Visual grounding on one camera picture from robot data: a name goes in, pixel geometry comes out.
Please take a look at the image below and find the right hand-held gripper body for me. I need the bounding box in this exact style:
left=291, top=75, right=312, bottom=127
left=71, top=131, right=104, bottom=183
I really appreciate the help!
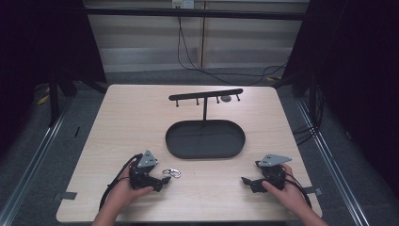
left=254, top=153, right=293, bottom=192

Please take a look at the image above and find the yellow floor object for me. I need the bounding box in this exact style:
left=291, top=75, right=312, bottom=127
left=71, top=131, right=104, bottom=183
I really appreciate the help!
left=36, top=88, right=52, bottom=106

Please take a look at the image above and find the black wall cable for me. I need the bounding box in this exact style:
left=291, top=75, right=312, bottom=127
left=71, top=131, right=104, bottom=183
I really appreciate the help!
left=176, top=15, right=290, bottom=87

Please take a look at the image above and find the silver key ring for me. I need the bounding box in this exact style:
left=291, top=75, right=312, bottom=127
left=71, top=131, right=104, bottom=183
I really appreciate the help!
left=161, top=168, right=183, bottom=180

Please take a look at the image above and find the black metal stand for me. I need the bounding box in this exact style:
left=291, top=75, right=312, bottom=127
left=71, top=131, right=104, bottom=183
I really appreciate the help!
left=47, top=79, right=78, bottom=128

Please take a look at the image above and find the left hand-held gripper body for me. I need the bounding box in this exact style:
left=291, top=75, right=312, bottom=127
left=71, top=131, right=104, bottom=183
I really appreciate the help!
left=128, top=150, right=165, bottom=193

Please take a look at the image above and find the dark curtain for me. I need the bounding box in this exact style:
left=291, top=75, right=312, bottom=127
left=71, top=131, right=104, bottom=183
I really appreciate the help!
left=281, top=0, right=399, bottom=202
left=0, top=0, right=107, bottom=158

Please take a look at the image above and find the black hook rack with tray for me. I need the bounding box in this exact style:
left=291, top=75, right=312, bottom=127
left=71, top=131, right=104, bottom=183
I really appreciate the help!
left=165, top=88, right=247, bottom=160

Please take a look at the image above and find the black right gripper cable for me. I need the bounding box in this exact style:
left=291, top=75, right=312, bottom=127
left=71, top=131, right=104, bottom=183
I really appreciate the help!
left=281, top=170, right=313, bottom=210

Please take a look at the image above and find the grey tape strip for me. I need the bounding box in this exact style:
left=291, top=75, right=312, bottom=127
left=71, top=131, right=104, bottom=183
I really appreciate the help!
left=53, top=191, right=78, bottom=202
left=303, top=186, right=324, bottom=196

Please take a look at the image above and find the person's right hand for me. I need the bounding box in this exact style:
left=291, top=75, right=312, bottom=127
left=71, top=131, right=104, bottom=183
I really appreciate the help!
left=261, top=163, right=311, bottom=218

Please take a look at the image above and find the black horizontal bar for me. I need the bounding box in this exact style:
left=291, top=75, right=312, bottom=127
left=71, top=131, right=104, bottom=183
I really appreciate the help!
left=84, top=7, right=307, bottom=22

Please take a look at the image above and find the person's left hand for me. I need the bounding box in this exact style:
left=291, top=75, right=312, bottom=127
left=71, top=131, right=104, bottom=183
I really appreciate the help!
left=104, top=159, right=155, bottom=215

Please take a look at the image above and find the white wall socket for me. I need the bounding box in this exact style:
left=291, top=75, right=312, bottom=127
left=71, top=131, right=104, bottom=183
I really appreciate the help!
left=171, top=0, right=196, bottom=9

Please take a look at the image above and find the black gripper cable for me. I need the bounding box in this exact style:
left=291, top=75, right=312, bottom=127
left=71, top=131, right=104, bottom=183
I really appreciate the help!
left=98, top=153, right=144, bottom=212
left=281, top=170, right=313, bottom=210

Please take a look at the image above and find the black floor cable bundle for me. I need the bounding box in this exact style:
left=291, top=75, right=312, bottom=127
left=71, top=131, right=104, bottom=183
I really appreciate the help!
left=292, top=83, right=326, bottom=146

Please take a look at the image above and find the metal floor rail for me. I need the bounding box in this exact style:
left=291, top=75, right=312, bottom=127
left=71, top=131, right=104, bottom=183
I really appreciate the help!
left=0, top=100, right=73, bottom=226
left=295, top=97, right=370, bottom=226

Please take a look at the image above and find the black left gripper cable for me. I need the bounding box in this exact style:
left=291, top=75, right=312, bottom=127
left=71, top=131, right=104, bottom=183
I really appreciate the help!
left=98, top=153, right=144, bottom=212

